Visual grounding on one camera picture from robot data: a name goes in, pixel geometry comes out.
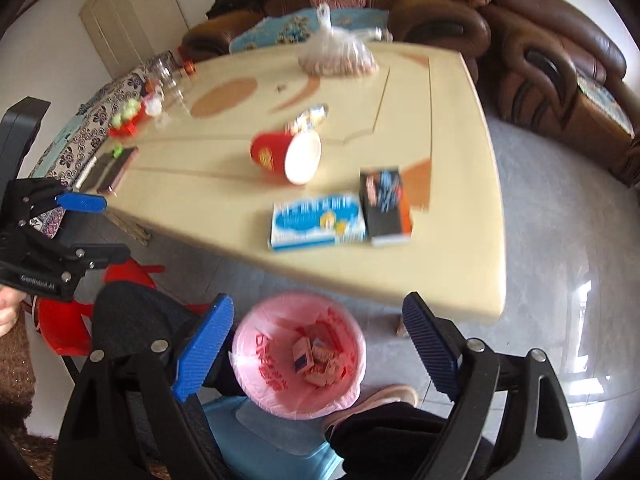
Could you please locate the brown leather sofa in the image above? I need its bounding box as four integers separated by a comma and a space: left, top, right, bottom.
181, 0, 492, 63

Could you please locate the green apple ornament red tray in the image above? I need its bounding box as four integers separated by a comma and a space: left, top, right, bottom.
107, 100, 151, 138

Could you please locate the yellow green snack wrapper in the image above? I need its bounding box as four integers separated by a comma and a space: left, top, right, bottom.
284, 104, 331, 135

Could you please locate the large blue medicine box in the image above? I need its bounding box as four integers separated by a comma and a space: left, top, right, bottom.
270, 191, 368, 252

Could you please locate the plastic bag of peanuts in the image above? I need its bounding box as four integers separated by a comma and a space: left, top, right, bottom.
297, 2, 379, 77

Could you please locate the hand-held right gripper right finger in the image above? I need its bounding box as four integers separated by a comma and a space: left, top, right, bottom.
402, 291, 583, 480

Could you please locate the red plastic stool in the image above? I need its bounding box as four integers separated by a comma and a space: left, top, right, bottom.
31, 259, 213, 356

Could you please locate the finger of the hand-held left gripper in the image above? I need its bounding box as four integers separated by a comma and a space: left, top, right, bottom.
55, 191, 108, 214
70, 241, 132, 273

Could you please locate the blue floral seat cover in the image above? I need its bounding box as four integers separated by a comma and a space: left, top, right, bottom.
229, 7, 393, 55

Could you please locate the blue knitted seat mat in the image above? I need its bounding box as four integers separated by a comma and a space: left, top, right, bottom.
577, 72, 636, 136

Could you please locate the light blue plastic stool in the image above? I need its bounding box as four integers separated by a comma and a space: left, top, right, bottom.
200, 395, 346, 480

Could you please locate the clear drinking glass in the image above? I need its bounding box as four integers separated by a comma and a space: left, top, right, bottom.
162, 85, 188, 111

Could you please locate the black white patterned cloth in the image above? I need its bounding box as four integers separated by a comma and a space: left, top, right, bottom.
27, 71, 151, 241

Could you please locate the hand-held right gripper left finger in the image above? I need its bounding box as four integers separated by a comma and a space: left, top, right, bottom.
52, 294, 235, 480

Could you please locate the dark smartphone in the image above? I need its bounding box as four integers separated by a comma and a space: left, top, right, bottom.
75, 146, 139, 196

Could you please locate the person's left hand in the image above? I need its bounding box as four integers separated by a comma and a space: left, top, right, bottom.
0, 285, 23, 337

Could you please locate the bin with pink bag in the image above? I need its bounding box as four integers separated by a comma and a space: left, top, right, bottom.
231, 291, 367, 421

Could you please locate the black orange box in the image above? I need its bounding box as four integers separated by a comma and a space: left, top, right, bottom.
359, 166, 414, 247

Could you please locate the red paper cup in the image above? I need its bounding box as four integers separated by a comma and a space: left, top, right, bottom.
250, 131, 322, 186

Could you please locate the brown leather armchair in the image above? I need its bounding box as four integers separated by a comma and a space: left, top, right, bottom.
475, 0, 640, 188

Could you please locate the brown knitted cloth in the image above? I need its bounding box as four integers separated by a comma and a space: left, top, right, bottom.
0, 317, 37, 413

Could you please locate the cream wooden wardrobe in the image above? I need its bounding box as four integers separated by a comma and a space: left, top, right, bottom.
79, 0, 190, 81

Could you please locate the glass pitcher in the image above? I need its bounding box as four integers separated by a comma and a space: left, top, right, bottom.
150, 55, 183, 86

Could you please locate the beige wooden coffee table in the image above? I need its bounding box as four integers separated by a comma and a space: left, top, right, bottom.
75, 42, 507, 338

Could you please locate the pink shoe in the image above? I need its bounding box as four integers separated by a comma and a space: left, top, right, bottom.
322, 385, 420, 436

